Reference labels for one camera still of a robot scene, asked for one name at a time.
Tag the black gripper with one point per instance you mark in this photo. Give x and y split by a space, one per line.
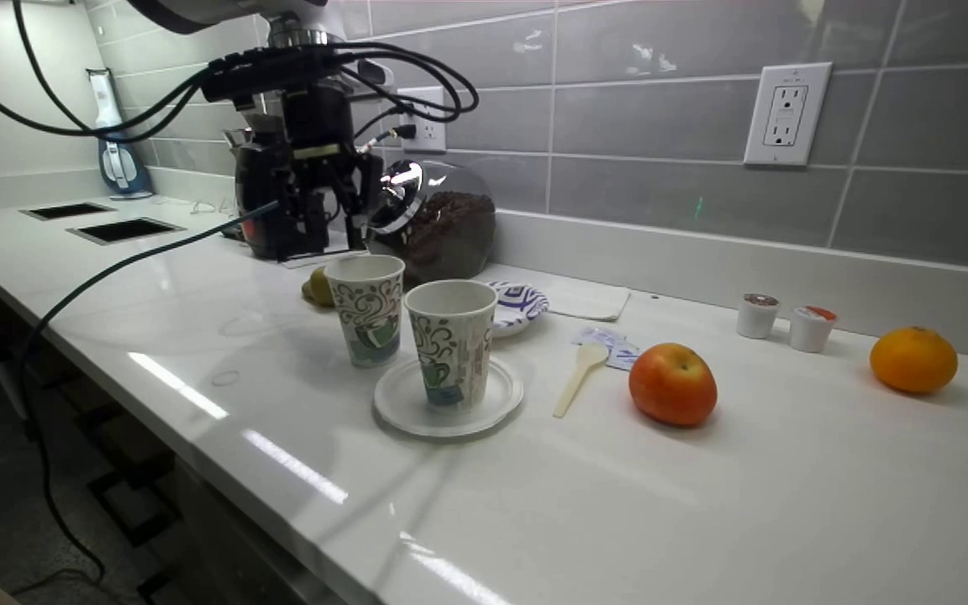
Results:
316 130

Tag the printed paper coffee cup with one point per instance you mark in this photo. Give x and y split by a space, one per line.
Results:
453 340
371 307

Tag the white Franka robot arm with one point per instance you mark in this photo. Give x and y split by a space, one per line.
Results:
226 12

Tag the glass coffee jar chrome lid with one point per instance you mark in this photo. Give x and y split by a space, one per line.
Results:
444 228

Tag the green yellow pear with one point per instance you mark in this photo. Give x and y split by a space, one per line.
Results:
316 289

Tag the blue white countertop appliance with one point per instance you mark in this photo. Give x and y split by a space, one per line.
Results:
120 154

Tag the white round saucer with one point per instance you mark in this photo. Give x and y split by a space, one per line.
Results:
502 404

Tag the white paper napkin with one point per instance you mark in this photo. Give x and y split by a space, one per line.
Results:
585 300

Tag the cream plastic spoon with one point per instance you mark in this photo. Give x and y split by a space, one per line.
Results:
580 377

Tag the blue white sachet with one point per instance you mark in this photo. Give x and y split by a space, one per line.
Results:
621 352

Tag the red orange apple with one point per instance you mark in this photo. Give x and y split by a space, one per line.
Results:
673 389

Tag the orange fruit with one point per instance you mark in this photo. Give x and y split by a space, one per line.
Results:
915 361

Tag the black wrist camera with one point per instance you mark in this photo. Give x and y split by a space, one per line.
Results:
269 75

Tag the white four-socket wall outlet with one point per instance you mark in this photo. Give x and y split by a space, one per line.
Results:
426 123

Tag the white two-socket wall outlet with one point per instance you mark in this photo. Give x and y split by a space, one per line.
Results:
789 111

